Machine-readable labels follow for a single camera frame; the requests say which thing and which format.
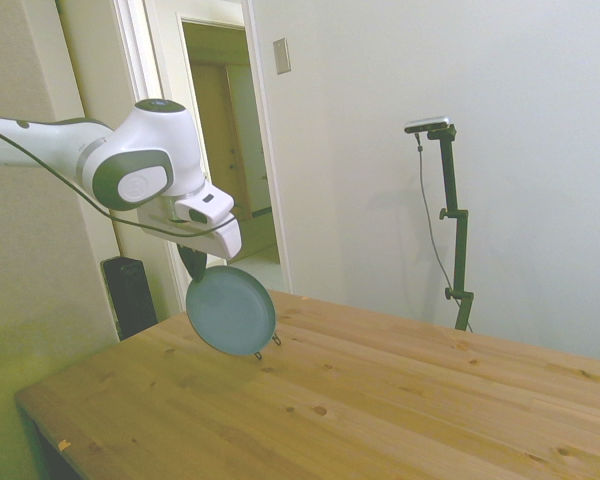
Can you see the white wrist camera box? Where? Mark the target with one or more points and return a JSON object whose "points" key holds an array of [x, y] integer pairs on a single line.
{"points": [[205, 202]]}

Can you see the black speaker box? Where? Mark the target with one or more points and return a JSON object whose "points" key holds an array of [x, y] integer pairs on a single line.
{"points": [[130, 300]]}

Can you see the wooden hallway door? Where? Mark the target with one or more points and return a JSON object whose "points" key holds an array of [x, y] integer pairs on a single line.
{"points": [[220, 100]]}

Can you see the dark green camera stand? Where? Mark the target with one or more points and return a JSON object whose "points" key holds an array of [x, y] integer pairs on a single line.
{"points": [[450, 175]]}

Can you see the white open door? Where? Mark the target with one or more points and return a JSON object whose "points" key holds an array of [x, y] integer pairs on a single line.
{"points": [[175, 65]]}

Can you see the white door frame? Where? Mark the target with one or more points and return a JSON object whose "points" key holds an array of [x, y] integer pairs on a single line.
{"points": [[140, 50]]}

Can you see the teal round plate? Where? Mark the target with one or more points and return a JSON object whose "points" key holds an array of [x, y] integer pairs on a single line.
{"points": [[232, 310]]}

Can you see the silver camera on stand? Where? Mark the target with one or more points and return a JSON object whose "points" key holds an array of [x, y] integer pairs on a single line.
{"points": [[427, 124]]}

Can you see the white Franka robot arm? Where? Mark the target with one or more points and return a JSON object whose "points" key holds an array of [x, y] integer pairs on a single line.
{"points": [[145, 150]]}

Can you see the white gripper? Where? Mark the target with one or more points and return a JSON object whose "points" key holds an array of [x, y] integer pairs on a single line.
{"points": [[225, 240]]}

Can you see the beige wall switch plate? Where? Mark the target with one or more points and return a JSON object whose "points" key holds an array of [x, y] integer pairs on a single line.
{"points": [[281, 56]]}

